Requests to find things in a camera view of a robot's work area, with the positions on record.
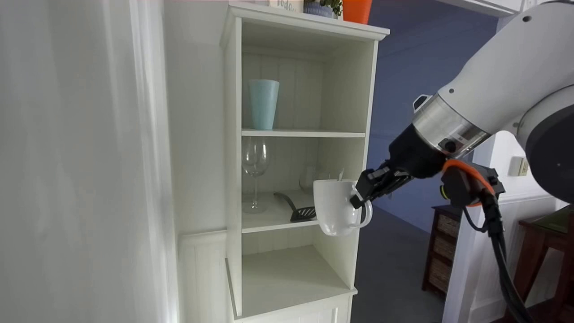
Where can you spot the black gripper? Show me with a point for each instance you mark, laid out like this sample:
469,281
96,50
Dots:
410,156

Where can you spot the white ceramic mug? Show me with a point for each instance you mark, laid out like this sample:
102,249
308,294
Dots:
335,210

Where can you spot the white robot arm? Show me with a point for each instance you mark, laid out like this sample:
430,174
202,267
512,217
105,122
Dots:
523,80

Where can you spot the white shelf cabinet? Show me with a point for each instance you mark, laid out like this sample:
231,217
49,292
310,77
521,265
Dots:
284,271

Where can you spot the short clear glass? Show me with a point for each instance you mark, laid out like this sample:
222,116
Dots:
308,177

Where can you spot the dark drawer cabinet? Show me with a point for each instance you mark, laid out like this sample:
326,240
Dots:
442,249

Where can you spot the clear wine glass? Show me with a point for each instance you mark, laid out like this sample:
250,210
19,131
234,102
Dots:
256,165

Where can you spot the light blue cup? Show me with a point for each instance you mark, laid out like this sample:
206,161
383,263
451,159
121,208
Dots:
265,100

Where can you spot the orange pot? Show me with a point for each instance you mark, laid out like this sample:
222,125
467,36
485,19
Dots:
358,10

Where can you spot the wall light switch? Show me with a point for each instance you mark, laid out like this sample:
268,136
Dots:
519,165

